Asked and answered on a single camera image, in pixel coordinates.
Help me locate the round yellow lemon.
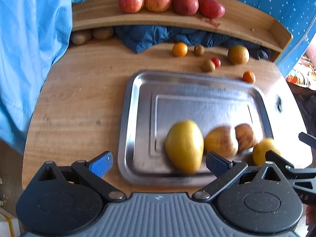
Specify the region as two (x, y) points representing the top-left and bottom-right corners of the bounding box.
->
(252, 137), (281, 166)

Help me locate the striped pepino melon front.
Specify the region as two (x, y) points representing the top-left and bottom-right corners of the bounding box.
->
(204, 125), (238, 158)

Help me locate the striped pepino melon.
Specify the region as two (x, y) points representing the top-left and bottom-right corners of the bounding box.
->
(204, 125), (238, 158)
(235, 124), (258, 151)

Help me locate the striped pepino melon back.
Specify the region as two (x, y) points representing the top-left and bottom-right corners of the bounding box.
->
(235, 124), (258, 151)

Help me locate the large yellow oval fruit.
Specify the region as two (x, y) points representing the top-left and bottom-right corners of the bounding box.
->
(165, 120), (204, 174)

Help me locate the small orange tangerine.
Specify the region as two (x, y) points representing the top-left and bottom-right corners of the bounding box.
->
(242, 71), (256, 84)

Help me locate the metal baking tray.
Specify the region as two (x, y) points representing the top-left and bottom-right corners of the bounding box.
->
(117, 70), (274, 187)

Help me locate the red cherry tomato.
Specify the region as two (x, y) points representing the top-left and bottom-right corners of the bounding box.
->
(211, 57), (221, 68)

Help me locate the small brown longan back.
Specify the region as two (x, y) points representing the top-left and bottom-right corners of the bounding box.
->
(193, 45), (205, 56)

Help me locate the orange-yellow round fruit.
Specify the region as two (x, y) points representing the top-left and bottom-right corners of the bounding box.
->
(172, 42), (188, 57)

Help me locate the brown kiwi under shelf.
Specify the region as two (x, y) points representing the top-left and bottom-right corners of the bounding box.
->
(70, 29), (92, 45)

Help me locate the dark blue padded jacket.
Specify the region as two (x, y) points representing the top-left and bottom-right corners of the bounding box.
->
(114, 25), (272, 60)

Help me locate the wooden desk shelf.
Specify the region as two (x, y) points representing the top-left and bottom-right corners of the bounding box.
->
(72, 0), (293, 62)

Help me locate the blue dotted fabric panel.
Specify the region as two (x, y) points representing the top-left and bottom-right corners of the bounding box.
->
(238, 0), (315, 77)

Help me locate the red apple rightmost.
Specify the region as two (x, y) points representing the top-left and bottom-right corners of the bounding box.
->
(199, 0), (226, 19)

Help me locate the light blue striped garment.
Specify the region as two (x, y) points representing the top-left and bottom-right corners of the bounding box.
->
(1, 0), (87, 153)

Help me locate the light red apple leftmost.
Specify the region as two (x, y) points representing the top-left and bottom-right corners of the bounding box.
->
(118, 0), (145, 13)

